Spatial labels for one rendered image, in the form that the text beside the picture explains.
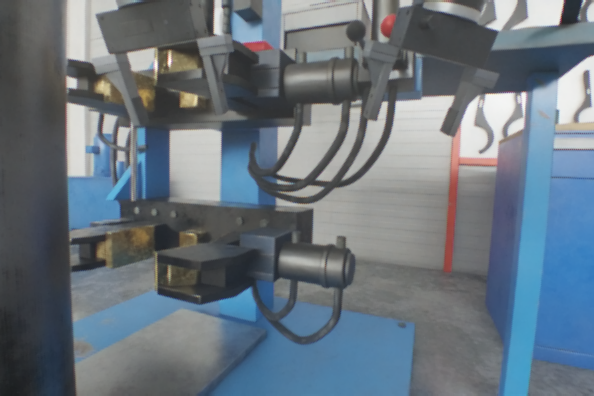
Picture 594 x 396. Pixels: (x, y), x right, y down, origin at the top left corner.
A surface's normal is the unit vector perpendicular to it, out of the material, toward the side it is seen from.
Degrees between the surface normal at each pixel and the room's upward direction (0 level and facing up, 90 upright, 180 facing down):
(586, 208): 90
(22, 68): 90
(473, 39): 114
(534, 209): 90
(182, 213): 90
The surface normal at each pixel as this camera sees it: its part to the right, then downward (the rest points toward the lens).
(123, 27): -0.10, 0.47
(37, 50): 0.97, 0.05
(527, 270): -0.38, 0.06
